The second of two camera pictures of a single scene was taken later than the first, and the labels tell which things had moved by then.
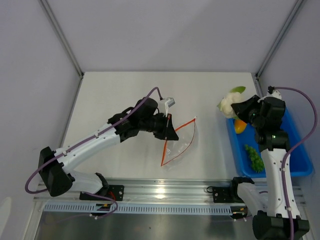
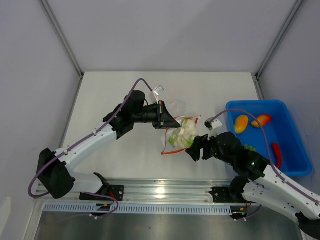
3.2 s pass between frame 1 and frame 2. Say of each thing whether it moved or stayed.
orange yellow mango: stayed
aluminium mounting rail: stayed
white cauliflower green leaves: moved
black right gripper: moved
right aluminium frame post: stayed
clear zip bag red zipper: moved
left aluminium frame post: stayed
